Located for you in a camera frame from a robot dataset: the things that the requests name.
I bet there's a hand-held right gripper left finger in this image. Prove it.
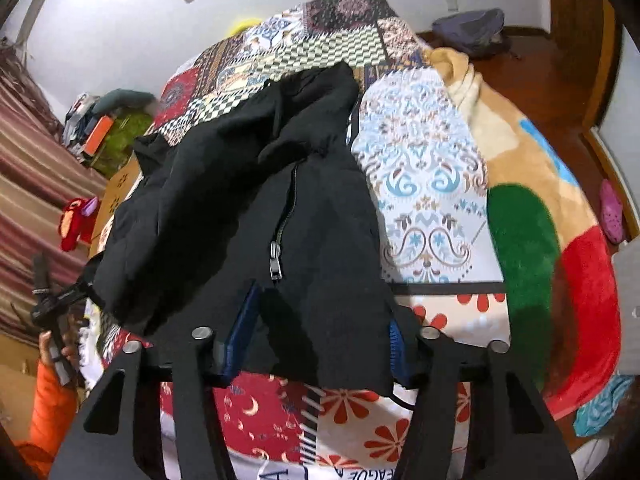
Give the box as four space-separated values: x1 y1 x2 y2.
47 280 262 480

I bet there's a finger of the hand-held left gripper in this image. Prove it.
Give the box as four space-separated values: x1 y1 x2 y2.
32 254 52 307
30 277 101 327

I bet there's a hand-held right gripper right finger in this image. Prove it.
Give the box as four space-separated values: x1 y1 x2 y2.
387 317 581 480

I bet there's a black zip hoodie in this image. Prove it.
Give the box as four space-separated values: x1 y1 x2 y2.
87 60 432 407

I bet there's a person's left forearm orange sleeve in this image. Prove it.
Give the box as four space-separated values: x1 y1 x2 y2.
14 359 82 467

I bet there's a pile of clothes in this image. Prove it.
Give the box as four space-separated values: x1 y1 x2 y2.
62 92 101 149

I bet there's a person's left hand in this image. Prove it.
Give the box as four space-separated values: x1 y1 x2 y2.
38 329 84 387

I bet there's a red plush toy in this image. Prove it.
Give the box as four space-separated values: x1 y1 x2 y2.
58 195 101 252

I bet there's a striped brown curtain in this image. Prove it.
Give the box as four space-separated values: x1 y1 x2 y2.
0 35 109 332

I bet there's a wooden lap desk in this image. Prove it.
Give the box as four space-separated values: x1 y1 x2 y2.
90 156 147 262

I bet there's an orange box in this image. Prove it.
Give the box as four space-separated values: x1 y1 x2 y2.
82 115 117 157

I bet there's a colourful fleece blanket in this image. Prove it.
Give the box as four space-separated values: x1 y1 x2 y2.
429 47 637 437

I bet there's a patchwork printed quilt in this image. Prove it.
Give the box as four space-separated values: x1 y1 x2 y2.
82 0 512 480

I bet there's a grey pillow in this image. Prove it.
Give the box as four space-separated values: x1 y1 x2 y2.
92 88 159 114

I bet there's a grey flat panel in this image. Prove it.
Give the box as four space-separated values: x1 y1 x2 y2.
612 241 640 377

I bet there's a pink clog shoe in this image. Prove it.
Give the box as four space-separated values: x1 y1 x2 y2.
599 179 626 245

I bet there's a grey backpack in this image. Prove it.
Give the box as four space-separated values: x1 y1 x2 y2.
431 8 512 59

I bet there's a brown wooden door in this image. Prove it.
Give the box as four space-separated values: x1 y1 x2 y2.
544 0 617 132

